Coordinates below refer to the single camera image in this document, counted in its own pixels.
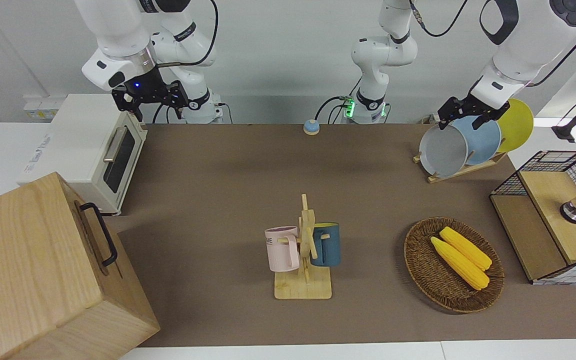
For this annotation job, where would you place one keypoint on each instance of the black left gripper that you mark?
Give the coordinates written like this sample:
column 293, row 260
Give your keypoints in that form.
column 478, row 107

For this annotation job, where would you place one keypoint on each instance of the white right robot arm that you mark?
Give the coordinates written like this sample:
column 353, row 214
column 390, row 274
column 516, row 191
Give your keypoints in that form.
column 118, row 30

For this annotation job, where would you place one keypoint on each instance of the white toaster oven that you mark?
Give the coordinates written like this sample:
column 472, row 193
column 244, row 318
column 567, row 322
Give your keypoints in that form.
column 83, row 140

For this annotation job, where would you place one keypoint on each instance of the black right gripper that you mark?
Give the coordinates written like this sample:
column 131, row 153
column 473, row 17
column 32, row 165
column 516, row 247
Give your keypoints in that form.
column 145, row 85

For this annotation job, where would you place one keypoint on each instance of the yellow plate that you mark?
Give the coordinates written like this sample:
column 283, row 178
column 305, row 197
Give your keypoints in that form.
column 518, row 127

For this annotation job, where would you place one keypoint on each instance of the brown table mat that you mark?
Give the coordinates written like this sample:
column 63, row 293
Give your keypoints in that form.
column 218, row 175

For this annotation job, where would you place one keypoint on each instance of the dark blue mug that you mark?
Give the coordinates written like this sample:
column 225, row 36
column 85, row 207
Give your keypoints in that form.
column 329, row 247

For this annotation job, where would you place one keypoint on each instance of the wooden plate rack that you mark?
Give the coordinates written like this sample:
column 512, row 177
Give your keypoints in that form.
column 434, row 178

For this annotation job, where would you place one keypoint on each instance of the wooden mug rack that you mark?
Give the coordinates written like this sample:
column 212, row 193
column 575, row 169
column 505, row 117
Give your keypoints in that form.
column 303, row 287

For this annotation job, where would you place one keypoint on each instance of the yellow corn cob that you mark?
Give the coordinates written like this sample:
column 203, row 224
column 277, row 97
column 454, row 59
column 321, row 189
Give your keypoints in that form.
column 460, row 265
column 468, row 250

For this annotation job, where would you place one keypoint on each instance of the brown wicker basket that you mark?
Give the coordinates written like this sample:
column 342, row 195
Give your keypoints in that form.
column 428, row 270

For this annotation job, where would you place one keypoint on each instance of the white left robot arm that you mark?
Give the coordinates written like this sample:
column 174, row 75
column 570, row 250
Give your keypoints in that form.
column 383, row 50

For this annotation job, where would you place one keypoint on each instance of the gray plate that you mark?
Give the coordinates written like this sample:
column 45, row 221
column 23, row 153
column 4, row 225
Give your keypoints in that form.
column 443, row 151

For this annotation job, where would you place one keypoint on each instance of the light blue plate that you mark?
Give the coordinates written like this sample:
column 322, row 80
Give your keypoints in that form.
column 484, row 144

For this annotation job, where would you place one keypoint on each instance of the light wooden box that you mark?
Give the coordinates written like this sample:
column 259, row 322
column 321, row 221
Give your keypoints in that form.
column 28, row 270

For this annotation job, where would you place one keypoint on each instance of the pink mug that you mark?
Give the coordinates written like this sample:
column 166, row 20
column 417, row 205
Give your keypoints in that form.
column 280, row 252

